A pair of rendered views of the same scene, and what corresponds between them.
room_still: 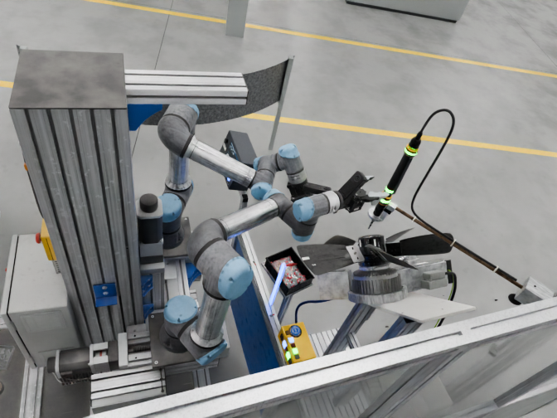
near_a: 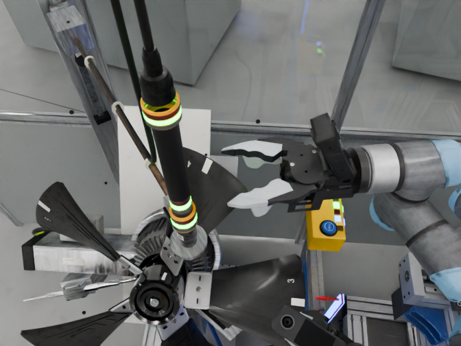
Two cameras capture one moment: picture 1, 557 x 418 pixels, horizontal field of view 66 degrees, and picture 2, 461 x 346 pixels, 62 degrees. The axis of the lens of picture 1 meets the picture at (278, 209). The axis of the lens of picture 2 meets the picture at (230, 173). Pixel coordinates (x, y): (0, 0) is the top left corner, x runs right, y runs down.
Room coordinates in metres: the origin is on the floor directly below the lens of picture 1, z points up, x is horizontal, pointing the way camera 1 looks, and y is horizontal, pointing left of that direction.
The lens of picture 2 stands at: (1.49, -0.15, 2.11)
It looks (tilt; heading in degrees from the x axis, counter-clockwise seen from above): 55 degrees down; 214
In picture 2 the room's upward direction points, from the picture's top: straight up
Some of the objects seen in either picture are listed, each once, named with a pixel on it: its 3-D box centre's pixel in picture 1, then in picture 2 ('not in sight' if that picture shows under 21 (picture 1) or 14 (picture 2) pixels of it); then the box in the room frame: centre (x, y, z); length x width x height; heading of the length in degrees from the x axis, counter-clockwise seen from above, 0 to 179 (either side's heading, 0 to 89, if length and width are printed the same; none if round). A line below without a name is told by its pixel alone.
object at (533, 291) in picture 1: (535, 296); (70, 29); (1.01, -0.96, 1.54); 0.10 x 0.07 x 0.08; 65
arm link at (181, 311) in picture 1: (181, 316); not in sight; (0.74, 0.23, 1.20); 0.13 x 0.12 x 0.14; 57
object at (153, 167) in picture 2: (453, 244); (117, 108); (1.15, -0.67, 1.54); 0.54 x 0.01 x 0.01; 65
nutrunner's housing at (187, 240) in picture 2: (394, 180); (176, 182); (1.28, -0.39, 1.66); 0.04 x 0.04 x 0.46
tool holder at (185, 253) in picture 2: (382, 208); (184, 226); (1.27, -0.40, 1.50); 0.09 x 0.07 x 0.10; 65
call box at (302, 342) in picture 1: (296, 347); (324, 222); (0.84, -0.23, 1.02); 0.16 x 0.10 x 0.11; 30
